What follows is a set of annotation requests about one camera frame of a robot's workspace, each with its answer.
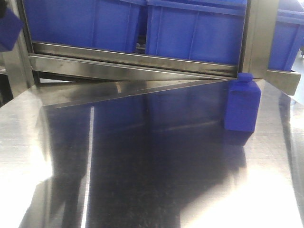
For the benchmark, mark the large blue plastic bin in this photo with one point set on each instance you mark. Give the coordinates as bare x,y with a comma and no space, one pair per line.
200,30

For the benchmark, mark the stainless steel shelf rack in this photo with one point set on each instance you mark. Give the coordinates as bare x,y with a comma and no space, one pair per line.
68,74

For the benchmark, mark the blue bin at far right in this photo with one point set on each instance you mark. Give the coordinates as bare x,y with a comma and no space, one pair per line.
287,39

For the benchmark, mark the blue bin at left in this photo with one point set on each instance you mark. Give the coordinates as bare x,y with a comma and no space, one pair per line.
103,24

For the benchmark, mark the blue bottle-shaped plastic part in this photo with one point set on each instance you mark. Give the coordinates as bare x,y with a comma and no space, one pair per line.
242,104

